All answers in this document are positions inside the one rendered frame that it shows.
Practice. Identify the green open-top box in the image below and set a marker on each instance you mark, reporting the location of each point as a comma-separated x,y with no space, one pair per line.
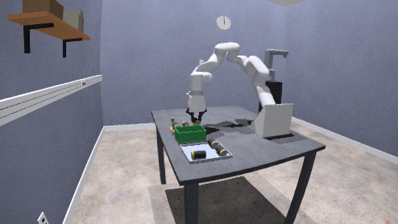
190,134

